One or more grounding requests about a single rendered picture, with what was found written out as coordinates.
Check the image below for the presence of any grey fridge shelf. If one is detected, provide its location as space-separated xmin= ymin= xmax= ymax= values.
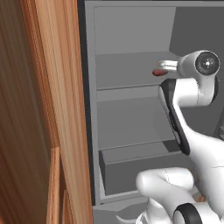
xmin=94 ymin=51 xmax=187 ymax=91
xmin=96 ymin=97 xmax=182 ymax=151

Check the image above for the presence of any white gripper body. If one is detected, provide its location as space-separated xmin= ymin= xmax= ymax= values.
xmin=157 ymin=59 xmax=179 ymax=73

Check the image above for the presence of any red-brown sausage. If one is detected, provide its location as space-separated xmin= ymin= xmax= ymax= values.
xmin=151 ymin=69 xmax=169 ymax=78

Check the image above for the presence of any tall wooden cupboard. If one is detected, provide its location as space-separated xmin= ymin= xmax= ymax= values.
xmin=0 ymin=0 xmax=95 ymax=224

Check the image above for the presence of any grey fridge drawer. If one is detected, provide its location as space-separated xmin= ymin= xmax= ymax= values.
xmin=98 ymin=139 xmax=200 ymax=203

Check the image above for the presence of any wooden cupboard door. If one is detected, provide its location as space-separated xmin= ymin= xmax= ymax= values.
xmin=45 ymin=146 xmax=74 ymax=224

